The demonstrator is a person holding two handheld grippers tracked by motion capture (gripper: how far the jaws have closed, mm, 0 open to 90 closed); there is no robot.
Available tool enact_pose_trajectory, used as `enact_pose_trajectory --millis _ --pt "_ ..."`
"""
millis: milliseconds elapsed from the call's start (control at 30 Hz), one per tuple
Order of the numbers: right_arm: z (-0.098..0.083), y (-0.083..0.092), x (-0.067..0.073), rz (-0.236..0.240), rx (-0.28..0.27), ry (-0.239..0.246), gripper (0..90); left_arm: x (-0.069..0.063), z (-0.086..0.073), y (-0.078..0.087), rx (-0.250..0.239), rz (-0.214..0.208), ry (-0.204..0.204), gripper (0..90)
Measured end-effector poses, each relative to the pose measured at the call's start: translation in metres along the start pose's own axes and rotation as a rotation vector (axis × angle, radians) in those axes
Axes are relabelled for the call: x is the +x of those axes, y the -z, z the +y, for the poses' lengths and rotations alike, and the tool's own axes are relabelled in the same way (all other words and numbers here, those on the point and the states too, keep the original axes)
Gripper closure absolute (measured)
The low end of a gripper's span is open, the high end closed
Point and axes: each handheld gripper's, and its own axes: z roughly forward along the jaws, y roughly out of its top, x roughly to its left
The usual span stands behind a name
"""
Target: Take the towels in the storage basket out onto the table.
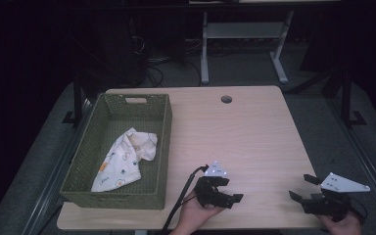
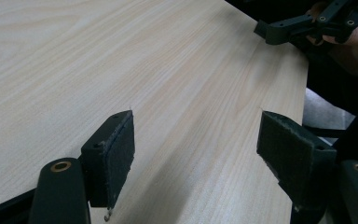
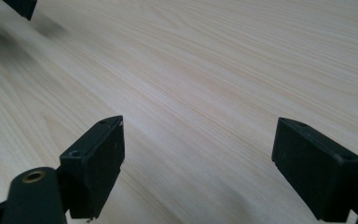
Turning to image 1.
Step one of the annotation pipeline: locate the green woven basket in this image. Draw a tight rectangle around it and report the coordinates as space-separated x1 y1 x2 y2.
59 93 173 211

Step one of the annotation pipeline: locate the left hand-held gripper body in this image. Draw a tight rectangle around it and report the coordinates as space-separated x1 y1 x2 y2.
194 160 235 210

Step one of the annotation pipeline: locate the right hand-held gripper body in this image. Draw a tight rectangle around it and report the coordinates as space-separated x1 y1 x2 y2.
301 172 371 223

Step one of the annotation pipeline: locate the white metal desk frame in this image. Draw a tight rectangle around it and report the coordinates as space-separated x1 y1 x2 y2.
200 9 296 85

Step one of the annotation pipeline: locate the white printed cloth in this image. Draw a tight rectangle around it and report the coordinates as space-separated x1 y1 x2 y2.
91 126 159 193

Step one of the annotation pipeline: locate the tangle of floor cables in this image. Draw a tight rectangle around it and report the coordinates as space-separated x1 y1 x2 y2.
130 34 204 88

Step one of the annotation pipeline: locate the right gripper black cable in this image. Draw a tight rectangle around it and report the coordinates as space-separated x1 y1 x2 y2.
348 196 369 226

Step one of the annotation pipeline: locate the person's right hand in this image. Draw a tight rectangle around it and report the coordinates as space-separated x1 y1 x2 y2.
317 211 363 235

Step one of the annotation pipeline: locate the aluminium floor rail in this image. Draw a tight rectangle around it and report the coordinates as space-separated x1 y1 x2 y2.
21 97 96 235
326 97 376 227

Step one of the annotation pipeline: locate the person's left hand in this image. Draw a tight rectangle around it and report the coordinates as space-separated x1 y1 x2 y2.
169 190 225 235

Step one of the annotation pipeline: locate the black metal stand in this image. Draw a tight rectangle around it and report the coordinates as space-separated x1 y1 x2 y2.
338 68 368 129
62 69 90 128

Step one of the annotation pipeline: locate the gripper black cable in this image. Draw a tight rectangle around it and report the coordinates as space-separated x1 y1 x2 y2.
348 196 369 226
161 164 210 235

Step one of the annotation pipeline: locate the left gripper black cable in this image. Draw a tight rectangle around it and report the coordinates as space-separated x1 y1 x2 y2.
161 164 210 235

